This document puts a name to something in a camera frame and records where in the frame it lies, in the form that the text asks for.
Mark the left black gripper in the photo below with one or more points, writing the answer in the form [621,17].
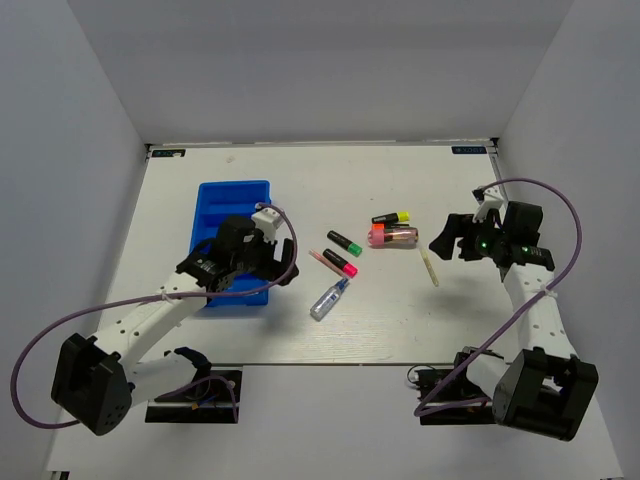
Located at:
[272,266]

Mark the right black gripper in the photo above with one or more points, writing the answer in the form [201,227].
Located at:
[460,225]

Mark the pink thin pen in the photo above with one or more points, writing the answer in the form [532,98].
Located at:
[317,256]

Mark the cream thin pen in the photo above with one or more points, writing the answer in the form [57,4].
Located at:
[428,265]

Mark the clear glue pen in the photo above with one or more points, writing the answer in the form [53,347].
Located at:
[328,299]

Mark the pink clear tube container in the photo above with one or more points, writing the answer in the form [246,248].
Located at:
[394,236]

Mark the pink cap black highlighter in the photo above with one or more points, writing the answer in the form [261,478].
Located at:
[342,264]

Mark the yellow cap black highlighter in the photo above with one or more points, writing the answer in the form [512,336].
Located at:
[391,218]

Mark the green cap black highlighter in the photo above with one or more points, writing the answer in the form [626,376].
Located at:
[345,243]

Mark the orange cap black highlighter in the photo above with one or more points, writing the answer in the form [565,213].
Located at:
[382,226]

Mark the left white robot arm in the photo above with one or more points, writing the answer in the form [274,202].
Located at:
[100,377]

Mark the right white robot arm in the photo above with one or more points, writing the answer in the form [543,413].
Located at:
[546,389]

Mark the right corner label sticker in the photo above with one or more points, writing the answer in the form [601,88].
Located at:
[468,150]

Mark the corner label sticker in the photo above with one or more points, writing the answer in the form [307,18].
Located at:
[468,150]
[168,153]

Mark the blue compartment tray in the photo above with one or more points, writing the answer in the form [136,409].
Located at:
[215,202]

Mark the left corner label sticker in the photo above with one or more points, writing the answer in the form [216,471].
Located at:
[168,153]

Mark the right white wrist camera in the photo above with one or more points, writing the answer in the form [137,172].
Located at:
[488,199]

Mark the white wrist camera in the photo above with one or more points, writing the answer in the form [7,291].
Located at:
[488,199]
[268,221]

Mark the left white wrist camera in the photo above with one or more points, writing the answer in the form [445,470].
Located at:
[268,221]

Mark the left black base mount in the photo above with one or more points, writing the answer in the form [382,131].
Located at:
[208,403]

